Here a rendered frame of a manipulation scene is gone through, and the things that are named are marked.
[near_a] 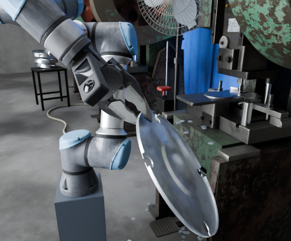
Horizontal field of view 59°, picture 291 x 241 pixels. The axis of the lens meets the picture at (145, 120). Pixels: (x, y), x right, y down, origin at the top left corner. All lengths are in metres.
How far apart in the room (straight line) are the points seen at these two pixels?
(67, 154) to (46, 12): 0.58
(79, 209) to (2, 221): 0.82
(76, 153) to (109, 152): 0.12
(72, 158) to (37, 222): 0.79
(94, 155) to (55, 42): 0.52
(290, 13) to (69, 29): 0.45
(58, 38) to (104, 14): 1.77
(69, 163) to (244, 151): 0.63
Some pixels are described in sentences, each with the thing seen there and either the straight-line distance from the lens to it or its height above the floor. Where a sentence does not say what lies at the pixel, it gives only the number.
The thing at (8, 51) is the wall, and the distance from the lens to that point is 7.55.
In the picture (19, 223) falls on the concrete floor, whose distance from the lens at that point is 1.75.
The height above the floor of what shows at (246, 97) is 0.78.
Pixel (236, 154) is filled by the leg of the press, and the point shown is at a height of 0.64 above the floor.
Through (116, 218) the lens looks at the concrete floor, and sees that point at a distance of 1.63.
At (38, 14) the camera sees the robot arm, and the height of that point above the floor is 1.07.
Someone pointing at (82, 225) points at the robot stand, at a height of 0.33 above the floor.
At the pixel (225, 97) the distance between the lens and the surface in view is 1.11.
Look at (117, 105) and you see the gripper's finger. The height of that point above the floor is 0.90.
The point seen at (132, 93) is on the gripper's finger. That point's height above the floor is 0.93.
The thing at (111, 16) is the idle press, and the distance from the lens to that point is 2.29.
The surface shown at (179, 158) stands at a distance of 0.58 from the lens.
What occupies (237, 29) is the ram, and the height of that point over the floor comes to 1.05.
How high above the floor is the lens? 1.05
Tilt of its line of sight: 19 degrees down
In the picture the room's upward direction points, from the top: straight up
